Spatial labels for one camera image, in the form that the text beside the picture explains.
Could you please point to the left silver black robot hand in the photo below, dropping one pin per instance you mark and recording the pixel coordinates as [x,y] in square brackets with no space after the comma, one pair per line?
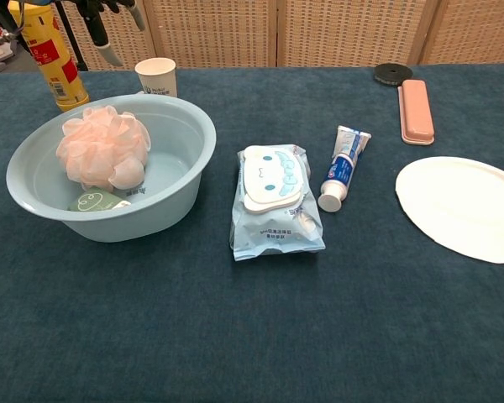
[96,25]

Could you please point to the pink bath loofah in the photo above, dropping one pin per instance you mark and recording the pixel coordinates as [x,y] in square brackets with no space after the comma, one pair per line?
[101,147]

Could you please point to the yellow bottle with green cap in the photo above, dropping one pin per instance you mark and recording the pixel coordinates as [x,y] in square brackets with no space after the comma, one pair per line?
[54,71]

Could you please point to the black round disc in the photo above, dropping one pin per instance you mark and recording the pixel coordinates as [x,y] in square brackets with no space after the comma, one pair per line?
[388,73]

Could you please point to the dark blue table cloth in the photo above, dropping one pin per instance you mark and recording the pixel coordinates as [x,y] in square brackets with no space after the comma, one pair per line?
[235,327]

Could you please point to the white paper plate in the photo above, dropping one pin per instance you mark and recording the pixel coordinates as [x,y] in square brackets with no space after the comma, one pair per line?
[458,201]

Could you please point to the blue white toothpaste tube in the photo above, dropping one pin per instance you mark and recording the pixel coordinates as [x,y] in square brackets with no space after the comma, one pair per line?
[340,170]

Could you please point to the pink toothbrush case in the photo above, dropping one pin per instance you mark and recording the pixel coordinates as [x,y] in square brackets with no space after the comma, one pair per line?
[416,109]

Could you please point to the white paper cup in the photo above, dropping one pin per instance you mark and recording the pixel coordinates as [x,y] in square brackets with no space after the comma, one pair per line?
[157,80]

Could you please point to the blue wet wipes pack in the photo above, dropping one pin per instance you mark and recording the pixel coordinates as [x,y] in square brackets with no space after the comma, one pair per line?
[273,235]

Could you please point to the wicker folding screen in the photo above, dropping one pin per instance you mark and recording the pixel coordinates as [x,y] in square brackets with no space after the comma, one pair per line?
[218,29]

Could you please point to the light blue plastic basin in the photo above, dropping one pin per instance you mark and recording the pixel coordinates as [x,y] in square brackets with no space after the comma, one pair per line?
[180,138]

